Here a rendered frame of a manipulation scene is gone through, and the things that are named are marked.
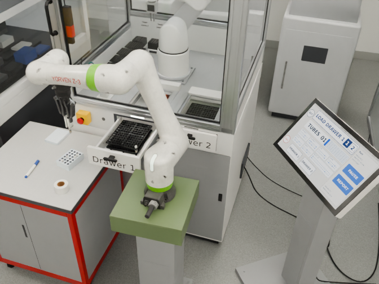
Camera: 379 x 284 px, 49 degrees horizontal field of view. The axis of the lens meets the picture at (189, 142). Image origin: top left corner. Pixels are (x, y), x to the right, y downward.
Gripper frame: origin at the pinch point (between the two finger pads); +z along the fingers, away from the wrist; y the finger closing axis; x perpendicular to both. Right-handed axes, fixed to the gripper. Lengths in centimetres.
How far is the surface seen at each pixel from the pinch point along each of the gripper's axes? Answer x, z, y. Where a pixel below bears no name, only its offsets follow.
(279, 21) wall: 358, 65, 4
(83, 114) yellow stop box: 18.6, 9.0, -7.0
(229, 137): 39, 7, 75
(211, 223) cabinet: 38, 78, 69
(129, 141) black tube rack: 12.1, 9.9, 29.4
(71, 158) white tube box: -5.2, 20.5, 2.4
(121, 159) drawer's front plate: -1.7, 10.1, 33.9
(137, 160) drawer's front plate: 0.0, 8.8, 42.4
